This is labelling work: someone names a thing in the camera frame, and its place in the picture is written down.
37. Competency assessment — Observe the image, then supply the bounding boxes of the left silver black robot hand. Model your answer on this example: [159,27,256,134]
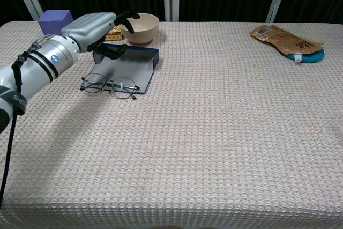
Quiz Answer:
[61,11,140,61]

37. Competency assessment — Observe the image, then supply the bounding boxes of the blue patterned box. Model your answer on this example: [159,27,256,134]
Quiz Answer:
[87,43,159,95]

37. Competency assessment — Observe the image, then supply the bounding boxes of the thin-framed eyeglasses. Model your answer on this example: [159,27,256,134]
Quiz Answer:
[79,72,140,100]

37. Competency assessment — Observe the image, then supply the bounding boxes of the yellow red printed box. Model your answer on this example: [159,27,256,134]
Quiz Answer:
[104,24,124,41]

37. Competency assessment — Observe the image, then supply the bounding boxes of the table with beige tablecloth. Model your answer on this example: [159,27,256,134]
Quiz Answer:
[0,21,343,229]

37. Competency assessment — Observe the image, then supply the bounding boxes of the purple foam cube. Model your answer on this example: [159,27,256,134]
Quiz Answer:
[38,10,74,34]

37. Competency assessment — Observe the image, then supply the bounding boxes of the beige bowl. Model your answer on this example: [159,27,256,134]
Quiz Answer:
[118,13,160,45]

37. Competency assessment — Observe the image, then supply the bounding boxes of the brown spouted pouch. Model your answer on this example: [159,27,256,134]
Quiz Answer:
[249,24,325,62]

